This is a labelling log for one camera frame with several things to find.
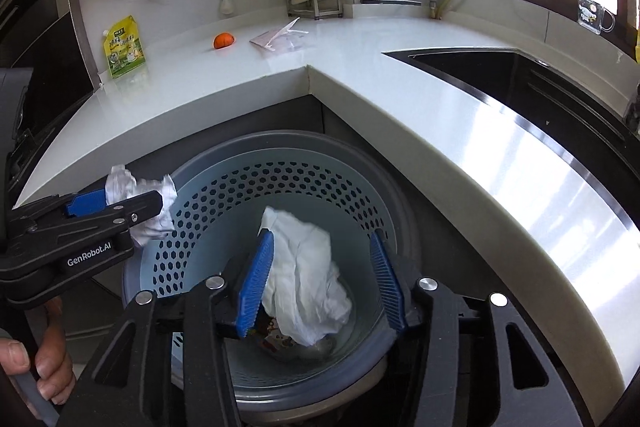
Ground person's left hand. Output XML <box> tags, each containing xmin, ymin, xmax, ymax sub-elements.
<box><xmin>1</xmin><ymin>297</ymin><xmax>76</xmax><ymax>405</ymax></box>

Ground orange peel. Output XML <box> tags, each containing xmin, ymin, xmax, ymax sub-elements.
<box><xmin>213</xmin><ymin>31</ymin><xmax>235</xmax><ymax>50</ymax></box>

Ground white tissue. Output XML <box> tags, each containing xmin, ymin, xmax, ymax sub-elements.
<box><xmin>260</xmin><ymin>207</ymin><xmax>352</xmax><ymax>347</ymax></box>

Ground red white snack wrapper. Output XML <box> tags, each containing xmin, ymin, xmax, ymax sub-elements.
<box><xmin>258</xmin><ymin>317</ymin><xmax>296</xmax><ymax>353</ymax></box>

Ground yellow seasoning pouch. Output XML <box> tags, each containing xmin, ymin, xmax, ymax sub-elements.
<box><xmin>103</xmin><ymin>15</ymin><xmax>145</xmax><ymax>79</ymax></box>

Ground printed paper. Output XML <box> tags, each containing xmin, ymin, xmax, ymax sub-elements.
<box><xmin>104</xmin><ymin>165</ymin><xmax>178</xmax><ymax>248</ymax></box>

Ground black kitchen sink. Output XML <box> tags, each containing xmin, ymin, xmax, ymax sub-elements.
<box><xmin>387</xmin><ymin>48</ymin><xmax>639</xmax><ymax>227</ymax></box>

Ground grey perforated trash bin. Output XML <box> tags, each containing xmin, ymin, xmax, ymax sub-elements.
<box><xmin>122</xmin><ymin>131</ymin><xmax>419</xmax><ymax>416</ymax></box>

